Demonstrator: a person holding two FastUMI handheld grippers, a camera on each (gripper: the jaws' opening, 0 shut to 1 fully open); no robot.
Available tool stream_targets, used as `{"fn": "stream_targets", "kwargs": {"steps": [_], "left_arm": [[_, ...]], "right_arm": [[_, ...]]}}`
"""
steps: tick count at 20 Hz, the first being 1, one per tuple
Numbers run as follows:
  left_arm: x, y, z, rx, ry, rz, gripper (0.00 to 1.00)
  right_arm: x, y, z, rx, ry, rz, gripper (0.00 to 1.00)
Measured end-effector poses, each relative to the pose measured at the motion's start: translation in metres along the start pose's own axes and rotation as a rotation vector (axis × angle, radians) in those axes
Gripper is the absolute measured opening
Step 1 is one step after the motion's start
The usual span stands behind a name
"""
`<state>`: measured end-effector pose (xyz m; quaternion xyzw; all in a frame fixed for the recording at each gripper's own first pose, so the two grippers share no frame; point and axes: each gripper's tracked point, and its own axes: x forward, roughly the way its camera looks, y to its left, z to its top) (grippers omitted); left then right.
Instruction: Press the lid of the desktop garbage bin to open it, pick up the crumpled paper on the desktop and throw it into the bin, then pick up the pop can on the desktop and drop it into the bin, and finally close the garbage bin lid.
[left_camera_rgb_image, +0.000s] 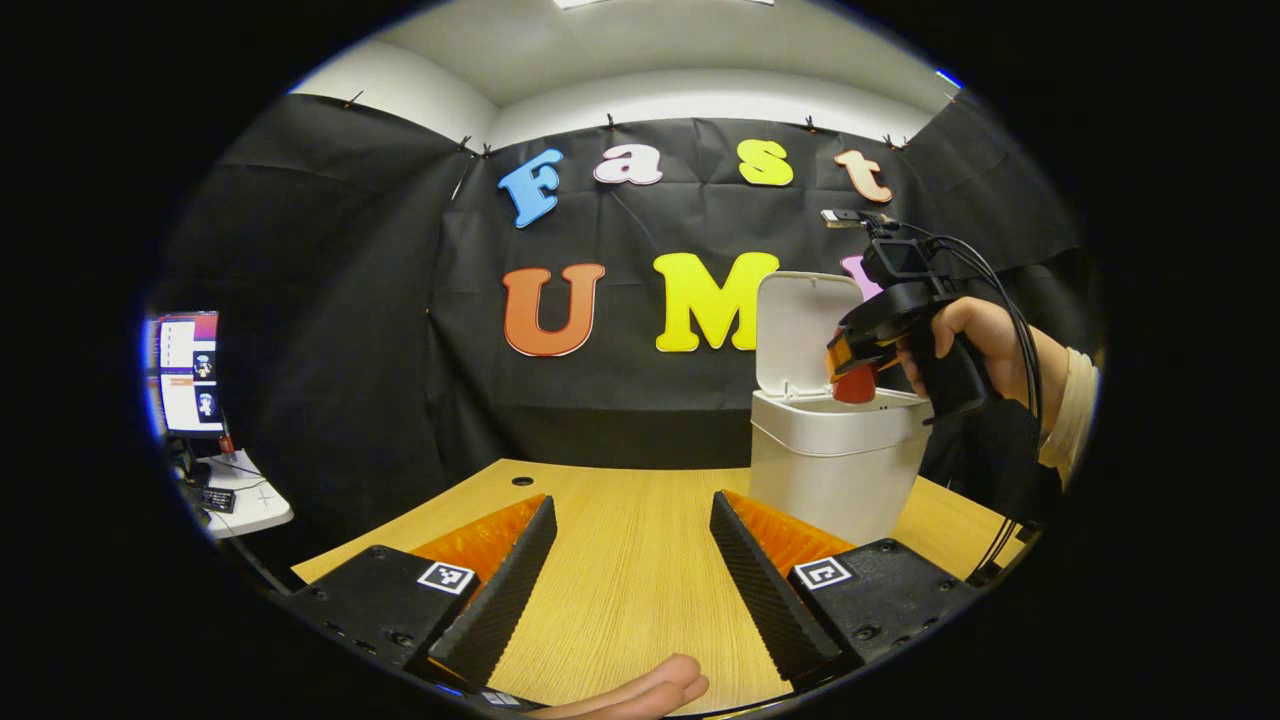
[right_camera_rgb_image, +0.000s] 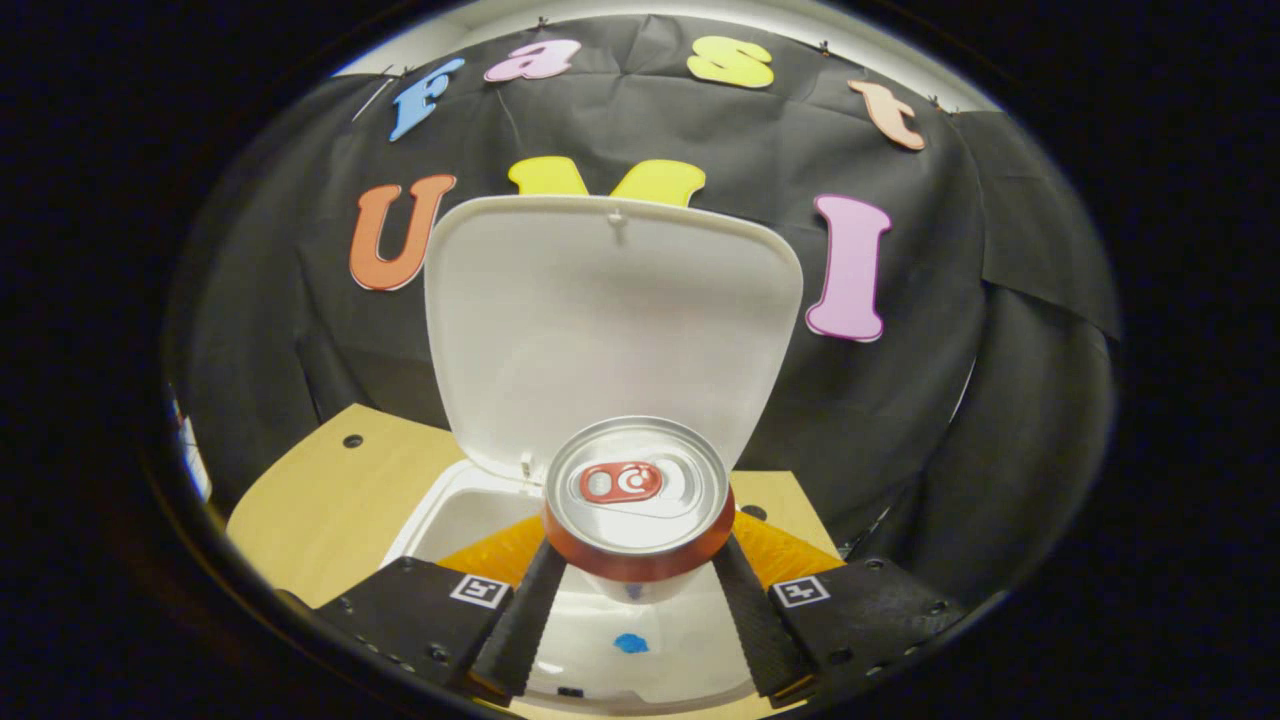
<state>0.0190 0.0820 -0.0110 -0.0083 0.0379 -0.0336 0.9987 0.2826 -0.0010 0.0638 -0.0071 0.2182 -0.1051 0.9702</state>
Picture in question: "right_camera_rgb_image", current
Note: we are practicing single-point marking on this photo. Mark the red pop can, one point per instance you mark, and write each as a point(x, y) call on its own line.
point(640, 520)

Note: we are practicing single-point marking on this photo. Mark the blue paper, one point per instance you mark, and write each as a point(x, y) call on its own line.
point(631, 643)

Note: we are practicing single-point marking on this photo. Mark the wooden desktop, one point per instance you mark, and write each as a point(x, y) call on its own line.
point(320, 500)

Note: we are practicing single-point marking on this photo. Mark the white desktop garbage bin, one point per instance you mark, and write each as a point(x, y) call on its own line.
point(600, 320)

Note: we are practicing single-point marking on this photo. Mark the computer monitor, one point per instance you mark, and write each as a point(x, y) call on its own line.
point(195, 460)

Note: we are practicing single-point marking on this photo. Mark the black backdrop cloth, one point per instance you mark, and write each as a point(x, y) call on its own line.
point(900, 400)

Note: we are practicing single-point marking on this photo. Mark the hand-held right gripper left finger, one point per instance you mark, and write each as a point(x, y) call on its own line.
point(525, 620)

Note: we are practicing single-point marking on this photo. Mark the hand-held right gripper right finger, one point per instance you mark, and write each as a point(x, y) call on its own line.
point(760, 625)

